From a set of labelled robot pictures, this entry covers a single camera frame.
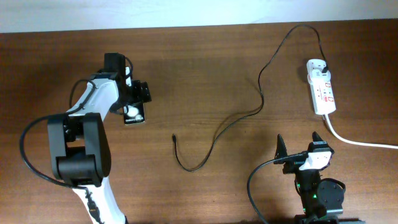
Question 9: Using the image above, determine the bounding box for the white USB charger plug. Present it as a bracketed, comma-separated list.
[307, 59, 331, 84]

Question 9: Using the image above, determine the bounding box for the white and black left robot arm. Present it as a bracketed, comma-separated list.
[47, 53, 151, 223]

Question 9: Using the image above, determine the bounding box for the white power strip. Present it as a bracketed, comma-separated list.
[306, 58, 337, 116]

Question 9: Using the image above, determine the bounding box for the black Galaxy smartphone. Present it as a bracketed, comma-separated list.
[123, 103, 146, 125]

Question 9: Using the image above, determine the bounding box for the black charger cable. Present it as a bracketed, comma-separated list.
[172, 24, 329, 172]

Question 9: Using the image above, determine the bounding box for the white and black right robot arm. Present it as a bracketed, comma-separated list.
[274, 132, 346, 223]

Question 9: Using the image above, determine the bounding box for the white power strip cord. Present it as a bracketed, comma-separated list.
[322, 113, 398, 150]

